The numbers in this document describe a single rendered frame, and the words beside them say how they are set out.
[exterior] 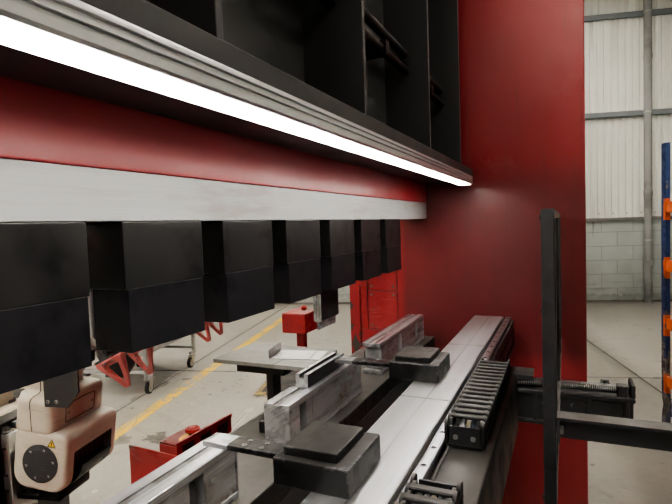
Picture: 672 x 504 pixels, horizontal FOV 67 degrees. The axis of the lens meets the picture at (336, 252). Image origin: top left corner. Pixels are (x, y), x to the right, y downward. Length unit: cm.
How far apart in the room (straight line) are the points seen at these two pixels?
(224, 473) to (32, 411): 80
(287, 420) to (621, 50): 858
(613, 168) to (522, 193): 695
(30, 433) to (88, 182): 108
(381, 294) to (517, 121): 84
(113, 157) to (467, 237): 152
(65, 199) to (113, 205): 6
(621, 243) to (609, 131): 172
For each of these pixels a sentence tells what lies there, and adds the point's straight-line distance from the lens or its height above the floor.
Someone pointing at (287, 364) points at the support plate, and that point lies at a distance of 124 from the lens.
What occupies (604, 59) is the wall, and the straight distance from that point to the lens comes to 913.
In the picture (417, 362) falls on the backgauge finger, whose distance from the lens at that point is 114.
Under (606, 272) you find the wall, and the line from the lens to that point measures 886.
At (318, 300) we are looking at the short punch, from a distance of 120.
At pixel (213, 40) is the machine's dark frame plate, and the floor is 151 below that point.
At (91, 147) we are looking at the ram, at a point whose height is 142.
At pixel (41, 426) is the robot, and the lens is 160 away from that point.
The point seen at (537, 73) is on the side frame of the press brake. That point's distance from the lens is 202.
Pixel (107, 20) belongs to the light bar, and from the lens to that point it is 42.
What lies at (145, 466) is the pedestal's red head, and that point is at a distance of 139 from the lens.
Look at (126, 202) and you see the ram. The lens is 68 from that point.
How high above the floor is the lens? 133
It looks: 3 degrees down
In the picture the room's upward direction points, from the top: 2 degrees counter-clockwise
